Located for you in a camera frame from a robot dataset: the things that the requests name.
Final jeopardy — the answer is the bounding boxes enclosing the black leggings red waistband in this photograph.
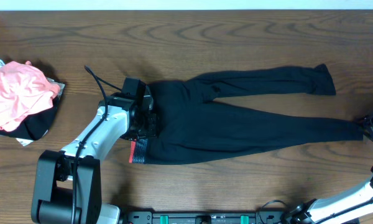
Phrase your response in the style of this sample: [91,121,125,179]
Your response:
[129,64,364,165]

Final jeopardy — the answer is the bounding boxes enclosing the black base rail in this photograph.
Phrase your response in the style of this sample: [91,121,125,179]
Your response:
[118,211,283,224]

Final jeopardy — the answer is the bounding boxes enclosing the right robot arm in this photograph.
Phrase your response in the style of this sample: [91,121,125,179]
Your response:
[281,113,373,223]

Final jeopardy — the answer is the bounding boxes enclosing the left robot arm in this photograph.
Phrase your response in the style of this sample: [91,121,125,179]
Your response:
[31,78,156,224]

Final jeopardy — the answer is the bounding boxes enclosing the pink crumpled garment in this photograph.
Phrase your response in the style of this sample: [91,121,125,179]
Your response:
[0,61,60,132]

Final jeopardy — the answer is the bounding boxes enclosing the left black cable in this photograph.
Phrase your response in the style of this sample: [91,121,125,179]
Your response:
[70,65,124,224]

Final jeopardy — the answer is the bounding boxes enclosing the black folded garment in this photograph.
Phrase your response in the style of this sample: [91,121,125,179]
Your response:
[0,78,65,141]

